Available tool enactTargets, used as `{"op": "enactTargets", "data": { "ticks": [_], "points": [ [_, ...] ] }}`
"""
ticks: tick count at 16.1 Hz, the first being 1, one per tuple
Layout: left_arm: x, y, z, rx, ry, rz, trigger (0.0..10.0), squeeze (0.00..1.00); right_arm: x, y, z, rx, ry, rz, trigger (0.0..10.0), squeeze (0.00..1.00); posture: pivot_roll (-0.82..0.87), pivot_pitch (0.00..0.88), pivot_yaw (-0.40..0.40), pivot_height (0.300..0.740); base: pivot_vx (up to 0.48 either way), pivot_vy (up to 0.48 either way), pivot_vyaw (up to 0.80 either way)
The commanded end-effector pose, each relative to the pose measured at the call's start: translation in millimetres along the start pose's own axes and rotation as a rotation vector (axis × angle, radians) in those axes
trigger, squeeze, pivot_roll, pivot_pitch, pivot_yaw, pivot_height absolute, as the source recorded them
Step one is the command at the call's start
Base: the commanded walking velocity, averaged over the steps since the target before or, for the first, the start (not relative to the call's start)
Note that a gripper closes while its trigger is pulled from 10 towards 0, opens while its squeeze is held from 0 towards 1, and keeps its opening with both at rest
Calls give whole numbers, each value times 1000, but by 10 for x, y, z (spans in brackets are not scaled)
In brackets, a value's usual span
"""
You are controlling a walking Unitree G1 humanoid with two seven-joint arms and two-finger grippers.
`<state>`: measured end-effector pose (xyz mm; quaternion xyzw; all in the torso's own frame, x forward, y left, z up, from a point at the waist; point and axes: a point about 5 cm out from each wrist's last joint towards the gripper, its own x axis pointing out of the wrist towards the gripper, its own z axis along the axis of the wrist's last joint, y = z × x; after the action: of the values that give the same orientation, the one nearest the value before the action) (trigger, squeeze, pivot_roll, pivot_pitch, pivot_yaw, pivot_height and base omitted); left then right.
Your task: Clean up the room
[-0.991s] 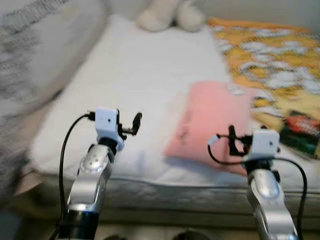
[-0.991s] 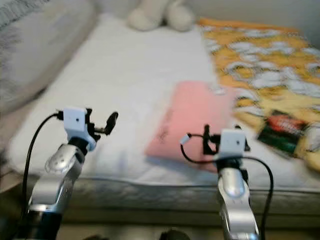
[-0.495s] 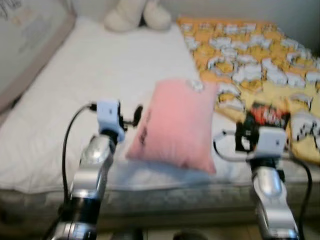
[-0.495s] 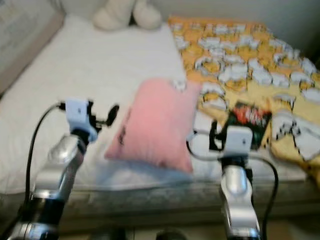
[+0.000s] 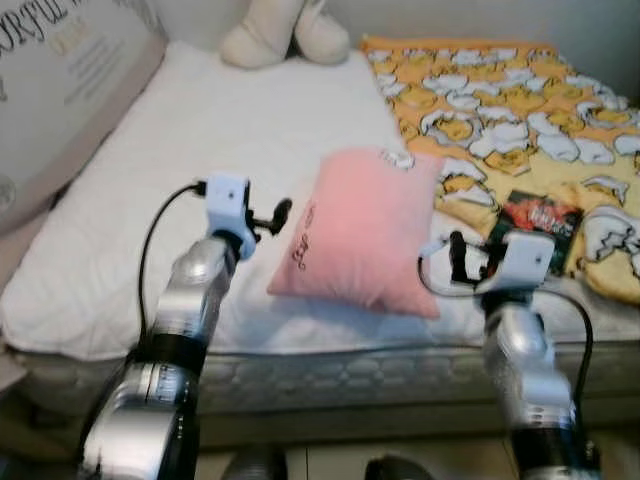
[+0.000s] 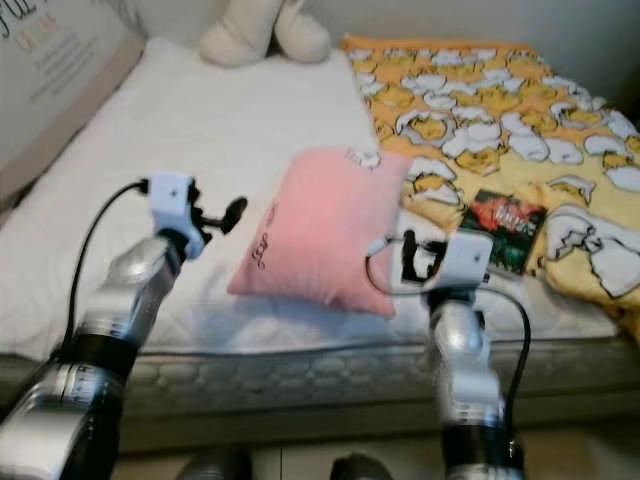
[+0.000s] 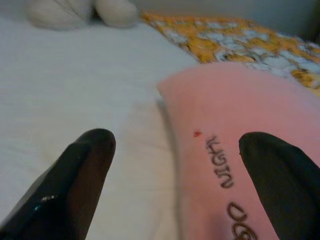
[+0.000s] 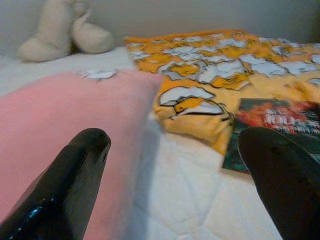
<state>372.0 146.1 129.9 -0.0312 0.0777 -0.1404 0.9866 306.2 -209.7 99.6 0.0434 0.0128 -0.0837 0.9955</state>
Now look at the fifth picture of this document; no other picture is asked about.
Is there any dark red-green paperback book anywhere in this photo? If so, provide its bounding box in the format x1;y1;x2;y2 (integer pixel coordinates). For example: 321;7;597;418
487;190;584;276

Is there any pink plush pillow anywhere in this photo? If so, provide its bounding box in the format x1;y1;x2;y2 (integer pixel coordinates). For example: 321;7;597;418
268;148;446;319

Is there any white quilted mattress pad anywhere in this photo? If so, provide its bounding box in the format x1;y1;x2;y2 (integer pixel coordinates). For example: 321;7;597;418
0;40;640;361

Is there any yellow cartoon print blanket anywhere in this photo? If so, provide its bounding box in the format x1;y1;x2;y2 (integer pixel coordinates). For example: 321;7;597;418
360;35;640;306

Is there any beige plush toy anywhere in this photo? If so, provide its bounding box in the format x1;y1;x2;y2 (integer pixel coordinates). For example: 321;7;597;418
220;0;351;69

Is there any grey bed base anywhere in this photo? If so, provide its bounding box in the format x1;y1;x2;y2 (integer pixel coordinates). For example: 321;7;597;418
195;408;640;449

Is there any grey robot right foot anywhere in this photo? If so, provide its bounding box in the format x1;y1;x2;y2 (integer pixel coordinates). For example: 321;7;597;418
365;455;436;480

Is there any grey robot foot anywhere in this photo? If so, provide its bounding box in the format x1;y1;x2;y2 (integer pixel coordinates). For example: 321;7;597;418
222;445;291;480
365;455;436;480

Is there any grey printed headboard cushion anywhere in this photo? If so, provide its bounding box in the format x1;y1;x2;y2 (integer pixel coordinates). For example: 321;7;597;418
0;0;169;236

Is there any grey robot left foot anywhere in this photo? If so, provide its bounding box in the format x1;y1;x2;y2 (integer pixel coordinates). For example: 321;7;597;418
222;445;291;480

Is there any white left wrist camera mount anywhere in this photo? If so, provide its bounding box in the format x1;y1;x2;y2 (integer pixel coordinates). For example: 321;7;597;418
203;172;256;256

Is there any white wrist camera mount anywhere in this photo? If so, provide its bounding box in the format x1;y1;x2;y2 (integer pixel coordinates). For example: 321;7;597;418
203;172;256;256
478;233;556;296

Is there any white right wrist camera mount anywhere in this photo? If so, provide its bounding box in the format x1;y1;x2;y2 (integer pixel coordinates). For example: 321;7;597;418
478;233;556;296

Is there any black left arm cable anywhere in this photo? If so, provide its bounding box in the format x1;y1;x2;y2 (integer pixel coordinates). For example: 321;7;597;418
137;180;208;341

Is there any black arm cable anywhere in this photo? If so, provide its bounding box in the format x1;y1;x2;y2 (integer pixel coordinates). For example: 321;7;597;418
137;180;208;341
418;240;596;421

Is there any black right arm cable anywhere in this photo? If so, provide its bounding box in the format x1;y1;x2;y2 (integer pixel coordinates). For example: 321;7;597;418
418;240;596;421

